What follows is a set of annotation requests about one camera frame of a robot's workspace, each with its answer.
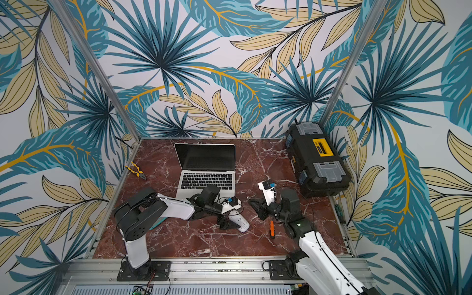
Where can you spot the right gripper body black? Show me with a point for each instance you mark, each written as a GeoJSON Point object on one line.
{"type": "Point", "coordinates": [264, 210]}

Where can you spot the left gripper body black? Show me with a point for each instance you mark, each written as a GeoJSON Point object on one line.
{"type": "Point", "coordinates": [221, 219]}

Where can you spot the white wireless mouse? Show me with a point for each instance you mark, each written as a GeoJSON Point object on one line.
{"type": "Point", "coordinates": [242, 224]}

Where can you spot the silver laptop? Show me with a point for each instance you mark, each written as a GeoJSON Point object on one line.
{"type": "Point", "coordinates": [205, 164]}

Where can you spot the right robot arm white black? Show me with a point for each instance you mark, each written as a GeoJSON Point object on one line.
{"type": "Point", "coordinates": [315, 263]}

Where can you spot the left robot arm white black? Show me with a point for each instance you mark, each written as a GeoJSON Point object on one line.
{"type": "Point", "coordinates": [142, 211]}

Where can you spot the teal utility knife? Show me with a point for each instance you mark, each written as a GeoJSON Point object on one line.
{"type": "Point", "coordinates": [158, 222]}

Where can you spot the black toolbox yellow label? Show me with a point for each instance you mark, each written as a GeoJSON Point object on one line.
{"type": "Point", "coordinates": [317, 165]}

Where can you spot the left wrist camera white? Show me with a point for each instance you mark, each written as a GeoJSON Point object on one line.
{"type": "Point", "coordinates": [231, 206]}

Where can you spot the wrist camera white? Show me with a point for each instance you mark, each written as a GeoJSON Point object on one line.
{"type": "Point", "coordinates": [268, 187]}
{"type": "Point", "coordinates": [231, 206]}

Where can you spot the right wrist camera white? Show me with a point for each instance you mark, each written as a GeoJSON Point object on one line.
{"type": "Point", "coordinates": [268, 187]}

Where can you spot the orange handle screwdriver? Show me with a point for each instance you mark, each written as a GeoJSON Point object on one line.
{"type": "Point", "coordinates": [272, 229]}

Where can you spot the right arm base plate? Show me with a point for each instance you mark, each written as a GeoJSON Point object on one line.
{"type": "Point", "coordinates": [280, 270]}

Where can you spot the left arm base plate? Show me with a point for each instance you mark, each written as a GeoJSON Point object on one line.
{"type": "Point", "coordinates": [155, 271]}

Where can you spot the yellow handle pliers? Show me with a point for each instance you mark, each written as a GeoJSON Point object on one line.
{"type": "Point", "coordinates": [134, 169]}

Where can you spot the aluminium front rail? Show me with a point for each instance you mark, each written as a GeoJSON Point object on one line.
{"type": "Point", "coordinates": [195, 276]}

